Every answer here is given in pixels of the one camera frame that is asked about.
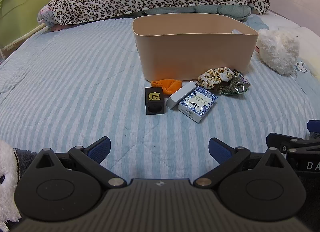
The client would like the beige plastic storage bin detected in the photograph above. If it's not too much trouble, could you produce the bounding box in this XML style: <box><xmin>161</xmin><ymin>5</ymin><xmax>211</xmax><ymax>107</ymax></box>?
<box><xmin>132</xmin><ymin>13</ymin><xmax>259</xmax><ymax>82</ymax></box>

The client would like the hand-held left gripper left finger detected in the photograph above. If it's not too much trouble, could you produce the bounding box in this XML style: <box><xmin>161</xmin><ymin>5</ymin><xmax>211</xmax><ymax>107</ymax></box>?
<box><xmin>36</xmin><ymin>137</ymin><xmax>127</xmax><ymax>189</ymax></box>

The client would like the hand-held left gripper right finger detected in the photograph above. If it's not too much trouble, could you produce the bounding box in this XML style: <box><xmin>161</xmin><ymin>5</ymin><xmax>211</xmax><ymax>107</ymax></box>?
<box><xmin>194</xmin><ymin>137</ymin><xmax>288</xmax><ymax>188</ymax></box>

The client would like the white fluffy plush toy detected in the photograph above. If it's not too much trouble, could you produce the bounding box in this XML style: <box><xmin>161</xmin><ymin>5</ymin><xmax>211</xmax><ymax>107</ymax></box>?
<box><xmin>256</xmin><ymin>28</ymin><xmax>300</xmax><ymax>75</ymax></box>

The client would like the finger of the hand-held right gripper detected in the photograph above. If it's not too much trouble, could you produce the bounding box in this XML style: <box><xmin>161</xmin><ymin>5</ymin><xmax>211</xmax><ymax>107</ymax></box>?
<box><xmin>307</xmin><ymin>119</ymin><xmax>320</xmax><ymax>132</ymax></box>
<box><xmin>266</xmin><ymin>133</ymin><xmax>320</xmax><ymax>154</ymax></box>

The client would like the rabbit print blue cloth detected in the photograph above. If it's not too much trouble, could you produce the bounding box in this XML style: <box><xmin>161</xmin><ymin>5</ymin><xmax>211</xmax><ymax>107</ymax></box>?
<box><xmin>290</xmin><ymin>58</ymin><xmax>320</xmax><ymax>91</ymax></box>

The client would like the black box with gold character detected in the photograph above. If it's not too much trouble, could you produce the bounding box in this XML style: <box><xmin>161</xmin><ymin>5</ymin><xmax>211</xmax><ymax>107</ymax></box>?
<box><xmin>145</xmin><ymin>87</ymin><xmax>165</xmax><ymax>115</ymax></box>

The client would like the green snack packet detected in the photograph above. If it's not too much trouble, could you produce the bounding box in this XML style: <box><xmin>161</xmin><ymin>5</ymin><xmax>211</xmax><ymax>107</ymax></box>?
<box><xmin>221</xmin><ymin>70</ymin><xmax>251</xmax><ymax>96</ymax></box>

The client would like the blue white patterned box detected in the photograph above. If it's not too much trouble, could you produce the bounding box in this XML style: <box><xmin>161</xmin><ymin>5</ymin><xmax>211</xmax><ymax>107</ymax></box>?
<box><xmin>178</xmin><ymin>86</ymin><xmax>218</xmax><ymax>123</ymax></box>

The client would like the orange cloth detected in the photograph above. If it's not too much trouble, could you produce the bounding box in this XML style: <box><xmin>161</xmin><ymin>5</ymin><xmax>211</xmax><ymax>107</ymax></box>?
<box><xmin>151</xmin><ymin>78</ymin><xmax>183</xmax><ymax>95</ymax></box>

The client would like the pink floral cloth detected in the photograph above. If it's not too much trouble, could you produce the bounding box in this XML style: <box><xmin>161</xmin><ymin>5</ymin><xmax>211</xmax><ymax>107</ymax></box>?
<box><xmin>37</xmin><ymin>5</ymin><xmax>55</xmax><ymax>28</ymax></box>

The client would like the white black plush toy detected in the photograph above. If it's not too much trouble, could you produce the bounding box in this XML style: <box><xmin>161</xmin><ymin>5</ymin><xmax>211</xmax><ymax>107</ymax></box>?
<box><xmin>0</xmin><ymin>139</ymin><xmax>22</xmax><ymax>222</ymax></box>

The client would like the blue striped bed sheet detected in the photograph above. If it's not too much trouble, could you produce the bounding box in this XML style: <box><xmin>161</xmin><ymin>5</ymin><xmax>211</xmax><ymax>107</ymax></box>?
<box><xmin>0</xmin><ymin>13</ymin><xmax>320</xmax><ymax>172</ymax></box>

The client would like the grey white rectangular box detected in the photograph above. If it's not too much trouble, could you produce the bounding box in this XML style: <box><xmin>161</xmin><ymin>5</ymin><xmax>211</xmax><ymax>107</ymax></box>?
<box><xmin>165</xmin><ymin>81</ymin><xmax>196</xmax><ymax>110</ymax></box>

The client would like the leopard print scrunchie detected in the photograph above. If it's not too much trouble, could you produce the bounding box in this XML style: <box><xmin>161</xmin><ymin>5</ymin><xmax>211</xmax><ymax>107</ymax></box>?
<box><xmin>197</xmin><ymin>68</ymin><xmax>222</xmax><ymax>89</ymax></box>

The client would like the green plastic storage box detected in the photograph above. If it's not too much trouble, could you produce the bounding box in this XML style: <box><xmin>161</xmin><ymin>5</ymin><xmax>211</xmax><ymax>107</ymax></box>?
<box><xmin>0</xmin><ymin>0</ymin><xmax>55</xmax><ymax>50</ymax></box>

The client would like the grey fluffy cloth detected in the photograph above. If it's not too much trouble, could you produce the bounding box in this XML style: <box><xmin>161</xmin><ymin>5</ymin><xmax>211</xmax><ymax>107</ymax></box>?
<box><xmin>12</xmin><ymin>148</ymin><xmax>38</xmax><ymax>181</ymax></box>

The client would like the teal quilt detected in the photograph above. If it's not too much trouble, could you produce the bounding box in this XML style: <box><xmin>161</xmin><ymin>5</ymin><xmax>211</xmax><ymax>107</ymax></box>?
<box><xmin>142</xmin><ymin>3</ymin><xmax>253</xmax><ymax>22</ymax></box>

